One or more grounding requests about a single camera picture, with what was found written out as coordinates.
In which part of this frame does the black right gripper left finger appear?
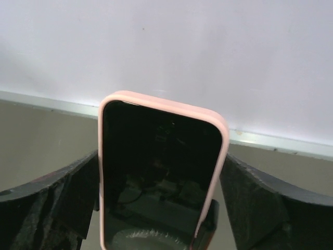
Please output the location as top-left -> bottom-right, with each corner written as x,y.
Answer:
1,151 -> 99,249

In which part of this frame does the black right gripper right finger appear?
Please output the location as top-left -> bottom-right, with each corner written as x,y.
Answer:
220,155 -> 332,250

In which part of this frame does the black phone pink case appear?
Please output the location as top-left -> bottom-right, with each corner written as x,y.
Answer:
98,91 -> 229,249

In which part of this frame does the black phone stand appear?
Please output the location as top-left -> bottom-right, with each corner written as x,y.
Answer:
190,199 -> 219,250

